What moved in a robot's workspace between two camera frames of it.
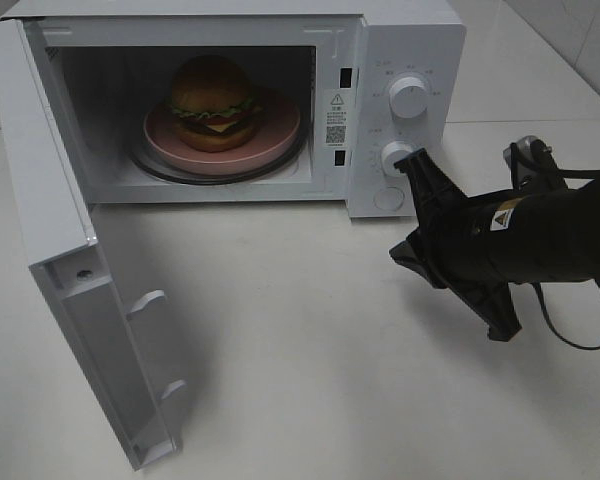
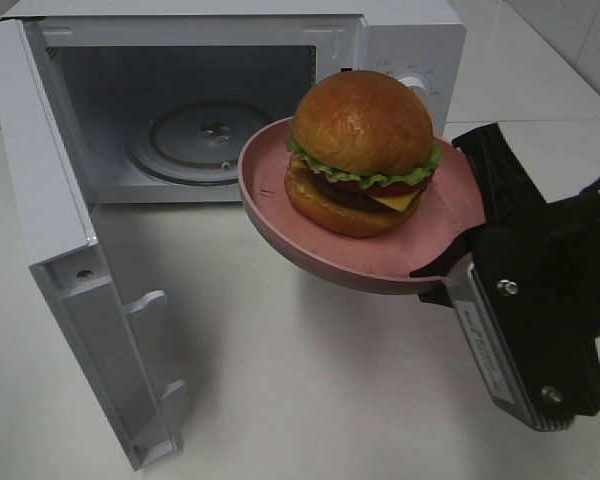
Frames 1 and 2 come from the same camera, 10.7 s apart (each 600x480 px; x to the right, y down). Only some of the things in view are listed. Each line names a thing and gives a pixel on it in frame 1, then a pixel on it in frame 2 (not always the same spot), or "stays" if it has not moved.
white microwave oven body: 207,102 stays
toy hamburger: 213,104 to 363,154
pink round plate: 276,133 to 450,207
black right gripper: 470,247 to 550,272
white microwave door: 62,251 stays
